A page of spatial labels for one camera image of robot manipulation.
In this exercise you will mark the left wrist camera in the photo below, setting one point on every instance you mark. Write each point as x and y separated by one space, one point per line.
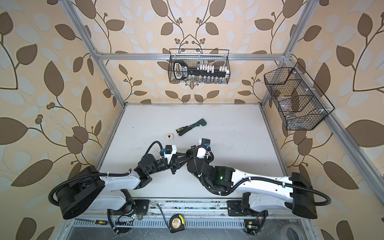
168 152

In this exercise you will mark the green rivet gun tool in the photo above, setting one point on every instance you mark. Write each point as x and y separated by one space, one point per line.
181 131

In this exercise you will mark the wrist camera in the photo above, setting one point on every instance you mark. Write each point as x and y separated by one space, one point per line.
168 152
204 145

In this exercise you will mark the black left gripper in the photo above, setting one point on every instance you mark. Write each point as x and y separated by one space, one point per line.
175 160

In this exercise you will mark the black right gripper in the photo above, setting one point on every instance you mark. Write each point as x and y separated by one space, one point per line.
192 155

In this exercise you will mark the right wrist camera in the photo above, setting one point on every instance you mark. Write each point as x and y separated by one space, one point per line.
204 145

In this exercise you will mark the grey tape roll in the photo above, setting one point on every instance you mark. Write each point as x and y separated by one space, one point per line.
292 232

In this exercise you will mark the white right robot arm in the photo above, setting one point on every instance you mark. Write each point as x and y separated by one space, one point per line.
294 193

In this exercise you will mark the black wire basket right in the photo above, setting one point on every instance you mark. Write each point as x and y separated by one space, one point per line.
301 106

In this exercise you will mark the black wire basket back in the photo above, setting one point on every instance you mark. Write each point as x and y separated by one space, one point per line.
216 57

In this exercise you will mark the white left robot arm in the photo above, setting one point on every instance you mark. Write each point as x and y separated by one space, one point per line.
93 190

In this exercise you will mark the black socket set holder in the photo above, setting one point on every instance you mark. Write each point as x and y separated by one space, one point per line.
201 72

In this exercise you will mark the black wire basket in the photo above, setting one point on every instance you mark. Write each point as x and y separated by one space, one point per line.
216 57
301 106

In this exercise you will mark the yellow black tape measure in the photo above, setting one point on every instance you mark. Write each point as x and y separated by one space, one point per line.
177 223

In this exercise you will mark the aluminium frame post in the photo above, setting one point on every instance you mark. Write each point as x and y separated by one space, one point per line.
286 59

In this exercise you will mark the beige earbud charging case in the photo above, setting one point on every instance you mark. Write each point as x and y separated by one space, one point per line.
169 136

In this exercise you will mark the yellow handled screwdriver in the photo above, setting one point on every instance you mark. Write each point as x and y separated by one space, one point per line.
96 222

